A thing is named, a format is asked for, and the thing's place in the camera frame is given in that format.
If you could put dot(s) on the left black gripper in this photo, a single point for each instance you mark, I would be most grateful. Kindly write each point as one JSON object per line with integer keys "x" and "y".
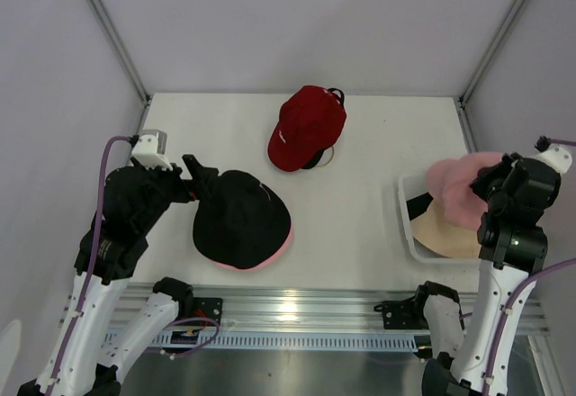
{"x": 198, "y": 187}

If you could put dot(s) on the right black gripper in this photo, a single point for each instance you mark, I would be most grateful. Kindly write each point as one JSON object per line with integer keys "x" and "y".
{"x": 478, "y": 184}

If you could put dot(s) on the light pink hat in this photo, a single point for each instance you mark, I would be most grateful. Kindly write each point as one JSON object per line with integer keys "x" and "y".
{"x": 449, "y": 183}

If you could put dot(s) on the black hat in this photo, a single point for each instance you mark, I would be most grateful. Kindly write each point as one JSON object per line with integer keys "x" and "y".
{"x": 244, "y": 222}

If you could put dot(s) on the beige bucket hat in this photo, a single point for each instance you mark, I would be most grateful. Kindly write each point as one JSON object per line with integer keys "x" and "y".
{"x": 432, "y": 230}

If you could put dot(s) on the pink bucket hat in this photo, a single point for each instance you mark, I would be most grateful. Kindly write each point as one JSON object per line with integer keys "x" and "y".
{"x": 274, "y": 257}

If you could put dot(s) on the black baseball cap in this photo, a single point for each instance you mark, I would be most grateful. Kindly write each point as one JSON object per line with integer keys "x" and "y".
{"x": 332, "y": 123}

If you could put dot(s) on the red baseball cap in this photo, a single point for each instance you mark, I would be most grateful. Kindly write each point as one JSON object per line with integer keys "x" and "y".
{"x": 296, "y": 135}

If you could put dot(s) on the gold wire hat stand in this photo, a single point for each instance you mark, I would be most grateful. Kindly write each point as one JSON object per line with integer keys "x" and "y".
{"x": 326, "y": 158}

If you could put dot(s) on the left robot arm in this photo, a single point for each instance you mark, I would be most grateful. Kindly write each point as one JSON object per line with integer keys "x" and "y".
{"x": 130, "y": 202}

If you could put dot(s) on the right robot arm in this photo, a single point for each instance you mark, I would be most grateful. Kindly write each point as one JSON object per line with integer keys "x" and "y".
{"x": 473, "y": 358}

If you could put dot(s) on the white plastic basket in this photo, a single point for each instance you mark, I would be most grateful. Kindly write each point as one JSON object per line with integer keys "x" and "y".
{"x": 410, "y": 186}

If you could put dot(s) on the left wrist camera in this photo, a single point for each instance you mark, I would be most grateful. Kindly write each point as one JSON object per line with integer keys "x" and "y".
{"x": 150, "y": 150}

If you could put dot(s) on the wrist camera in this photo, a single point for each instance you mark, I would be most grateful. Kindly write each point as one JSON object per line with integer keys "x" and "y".
{"x": 556, "y": 153}
{"x": 150, "y": 150}

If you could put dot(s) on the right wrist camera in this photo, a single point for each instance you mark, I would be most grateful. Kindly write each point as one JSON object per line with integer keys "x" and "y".
{"x": 556, "y": 153}

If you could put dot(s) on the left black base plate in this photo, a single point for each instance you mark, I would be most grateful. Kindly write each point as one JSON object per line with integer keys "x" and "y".
{"x": 203, "y": 308}

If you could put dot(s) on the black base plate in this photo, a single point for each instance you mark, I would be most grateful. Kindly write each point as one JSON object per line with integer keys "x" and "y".
{"x": 203, "y": 308}
{"x": 402, "y": 315}

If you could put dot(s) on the aluminium mounting rail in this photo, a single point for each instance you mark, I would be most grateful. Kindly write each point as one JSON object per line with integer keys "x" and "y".
{"x": 301, "y": 310}

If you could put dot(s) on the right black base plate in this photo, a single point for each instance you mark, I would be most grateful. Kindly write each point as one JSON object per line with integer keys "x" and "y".
{"x": 402, "y": 315}

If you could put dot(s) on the white slotted cable duct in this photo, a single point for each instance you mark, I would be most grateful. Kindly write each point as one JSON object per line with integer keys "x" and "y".
{"x": 184, "y": 340}

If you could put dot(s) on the right frame post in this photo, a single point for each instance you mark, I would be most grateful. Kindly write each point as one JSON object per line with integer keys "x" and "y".
{"x": 497, "y": 42}

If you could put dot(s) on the frame post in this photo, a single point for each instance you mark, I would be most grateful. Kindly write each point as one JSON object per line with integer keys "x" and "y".
{"x": 497, "y": 42}
{"x": 119, "y": 49}

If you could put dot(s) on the left frame post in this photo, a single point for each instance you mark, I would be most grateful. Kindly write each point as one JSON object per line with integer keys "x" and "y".
{"x": 119, "y": 49}

